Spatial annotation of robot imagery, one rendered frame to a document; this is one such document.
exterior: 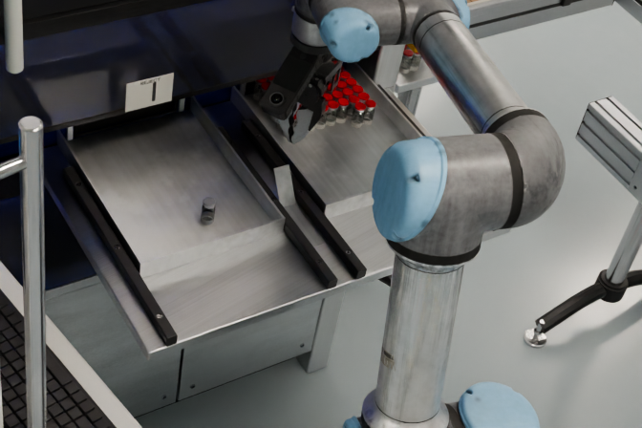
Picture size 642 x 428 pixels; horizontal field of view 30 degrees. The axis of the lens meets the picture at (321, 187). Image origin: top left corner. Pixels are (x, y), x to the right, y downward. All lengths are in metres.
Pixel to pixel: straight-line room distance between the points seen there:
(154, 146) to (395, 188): 0.83
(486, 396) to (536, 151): 0.41
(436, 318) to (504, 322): 1.71
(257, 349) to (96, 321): 0.49
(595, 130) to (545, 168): 1.62
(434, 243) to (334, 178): 0.74
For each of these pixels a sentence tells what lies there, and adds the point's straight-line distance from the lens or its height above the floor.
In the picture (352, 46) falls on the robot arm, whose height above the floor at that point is 1.32.
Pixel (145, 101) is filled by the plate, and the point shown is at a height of 1.00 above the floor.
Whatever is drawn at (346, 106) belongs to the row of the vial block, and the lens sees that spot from 2.20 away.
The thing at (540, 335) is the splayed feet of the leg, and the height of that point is 0.01.
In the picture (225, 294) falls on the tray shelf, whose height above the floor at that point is 0.88.
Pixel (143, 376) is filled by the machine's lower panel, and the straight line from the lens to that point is 2.60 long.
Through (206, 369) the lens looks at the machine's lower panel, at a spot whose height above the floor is 0.17.
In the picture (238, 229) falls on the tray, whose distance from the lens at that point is 1.99.
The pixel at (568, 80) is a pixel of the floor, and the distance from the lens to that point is 4.05.
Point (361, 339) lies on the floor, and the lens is 3.04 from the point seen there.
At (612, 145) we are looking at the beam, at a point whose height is 0.50.
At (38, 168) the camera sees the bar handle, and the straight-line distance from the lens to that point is 1.28.
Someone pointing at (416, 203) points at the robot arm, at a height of 1.39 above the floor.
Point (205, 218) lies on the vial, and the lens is 1.98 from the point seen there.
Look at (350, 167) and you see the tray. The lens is 2.14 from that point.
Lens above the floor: 2.30
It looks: 43 degrees down
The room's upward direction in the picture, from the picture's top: 12 degrees clockwise
